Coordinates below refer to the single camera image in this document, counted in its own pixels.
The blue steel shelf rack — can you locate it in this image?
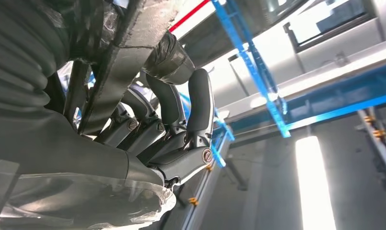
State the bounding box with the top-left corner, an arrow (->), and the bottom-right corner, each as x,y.
178,0 -> 386,169

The red barrier belt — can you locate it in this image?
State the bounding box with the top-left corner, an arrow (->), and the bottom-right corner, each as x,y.
169,0 -> 210,33

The ceiling light panel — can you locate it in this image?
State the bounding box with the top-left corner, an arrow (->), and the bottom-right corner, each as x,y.
295,136 -> 337,230

